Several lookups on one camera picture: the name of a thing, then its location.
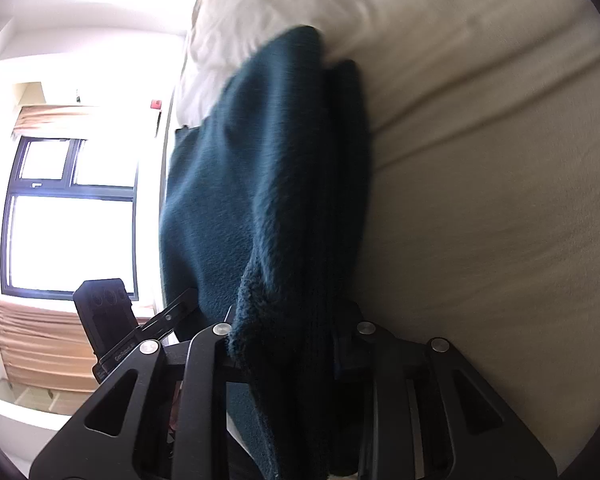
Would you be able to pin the black framed window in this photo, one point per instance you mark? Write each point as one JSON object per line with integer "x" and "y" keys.
{"x": 69, "y": 216}

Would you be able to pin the beige curtain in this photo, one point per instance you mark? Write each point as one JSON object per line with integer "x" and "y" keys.
{"x": 42, "y": 342}

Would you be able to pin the person left hand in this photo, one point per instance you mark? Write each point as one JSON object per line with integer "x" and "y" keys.
{"x": 175, "y": 408}

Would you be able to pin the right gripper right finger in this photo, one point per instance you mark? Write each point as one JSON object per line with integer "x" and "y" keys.
{"x": 422, "y": 411}

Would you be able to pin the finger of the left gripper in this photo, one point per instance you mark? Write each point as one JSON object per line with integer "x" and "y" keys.
{"x": 165, "y": 322}

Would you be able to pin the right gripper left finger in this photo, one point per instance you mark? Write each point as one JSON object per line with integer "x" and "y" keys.
{"x": 118, "y": 431}

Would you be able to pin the beige bed sheet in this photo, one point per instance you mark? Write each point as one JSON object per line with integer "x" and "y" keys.
{"x": 484, "y": 219}

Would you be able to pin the black camera box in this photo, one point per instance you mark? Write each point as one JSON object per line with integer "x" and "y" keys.
{"x": 105, "y": 311}

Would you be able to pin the dark teal knit sweater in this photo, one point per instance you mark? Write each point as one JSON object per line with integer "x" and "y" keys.
{"x": 264, "y": 214}

